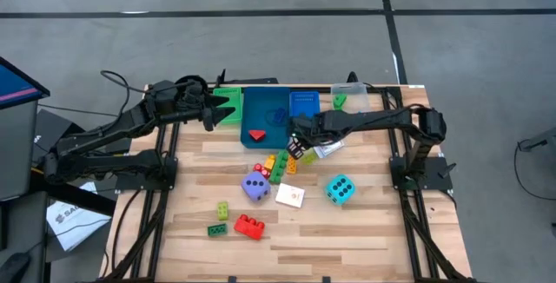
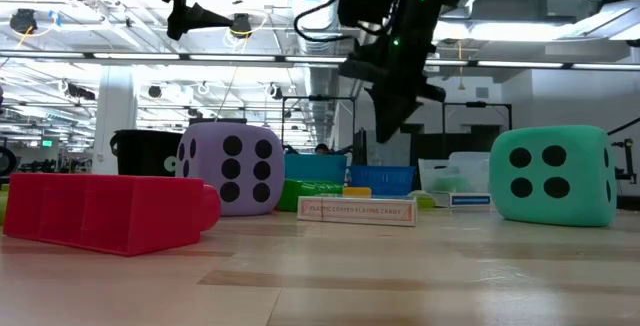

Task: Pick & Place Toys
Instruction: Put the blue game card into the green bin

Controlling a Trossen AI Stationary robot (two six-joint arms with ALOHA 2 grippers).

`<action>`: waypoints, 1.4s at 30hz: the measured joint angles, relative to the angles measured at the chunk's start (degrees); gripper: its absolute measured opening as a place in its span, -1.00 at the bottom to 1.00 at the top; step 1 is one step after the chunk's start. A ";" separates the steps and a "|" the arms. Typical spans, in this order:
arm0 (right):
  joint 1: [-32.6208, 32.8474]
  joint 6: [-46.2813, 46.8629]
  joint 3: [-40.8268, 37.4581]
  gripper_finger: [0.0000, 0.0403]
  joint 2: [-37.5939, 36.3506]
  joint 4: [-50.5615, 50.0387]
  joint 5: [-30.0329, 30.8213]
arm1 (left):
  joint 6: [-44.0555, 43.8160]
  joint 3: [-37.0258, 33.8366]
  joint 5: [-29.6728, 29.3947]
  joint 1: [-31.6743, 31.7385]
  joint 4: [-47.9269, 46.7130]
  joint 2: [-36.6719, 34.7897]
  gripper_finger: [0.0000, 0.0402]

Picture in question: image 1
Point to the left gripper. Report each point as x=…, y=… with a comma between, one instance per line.
x=193, y=100

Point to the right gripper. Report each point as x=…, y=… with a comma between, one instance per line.
x=306, y=127

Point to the blue plastic basket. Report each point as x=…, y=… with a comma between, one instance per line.
x=304, y=103

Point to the large red building block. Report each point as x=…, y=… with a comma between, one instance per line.
x=249, y=227

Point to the purple foam die black dots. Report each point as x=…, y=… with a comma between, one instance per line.
x=256, y=186

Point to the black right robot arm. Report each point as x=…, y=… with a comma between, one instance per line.
x=373, y=120

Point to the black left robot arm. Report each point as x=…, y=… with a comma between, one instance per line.
x=108, y=127

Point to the white paper sheet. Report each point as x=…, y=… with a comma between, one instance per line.
x=74, y=226

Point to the green plastic basket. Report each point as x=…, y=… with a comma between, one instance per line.
x=228, y=100

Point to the dark teal plastic tray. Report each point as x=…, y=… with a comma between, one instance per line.
x=260, y=109

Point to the bright green building block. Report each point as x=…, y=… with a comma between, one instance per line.
x=339, y=100

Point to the clear plastic container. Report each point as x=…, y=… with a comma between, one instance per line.
x=358, y=96

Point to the teal foam die black dots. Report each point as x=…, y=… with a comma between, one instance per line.
x=339, y=189

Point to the grey cabinet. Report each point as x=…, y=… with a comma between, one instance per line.
x=17, y=153

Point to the dark green building block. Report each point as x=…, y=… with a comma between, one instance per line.
x=217, y=230

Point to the black computer mouse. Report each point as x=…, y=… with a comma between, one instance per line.
x=13, y=267

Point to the long green building block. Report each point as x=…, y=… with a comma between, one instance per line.
x=278, y=168

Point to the small red building block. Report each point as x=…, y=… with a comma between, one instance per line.
x=261, y=170

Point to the red wedge block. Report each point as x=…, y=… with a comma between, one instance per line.
x=257, y=135

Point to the lime green building block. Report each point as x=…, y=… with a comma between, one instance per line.
x=223, y=210
x=310, y=157

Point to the yellow building block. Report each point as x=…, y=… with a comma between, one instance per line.
x=270, y=162

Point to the monitor with blue screen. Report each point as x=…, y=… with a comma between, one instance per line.
x=17, y=85

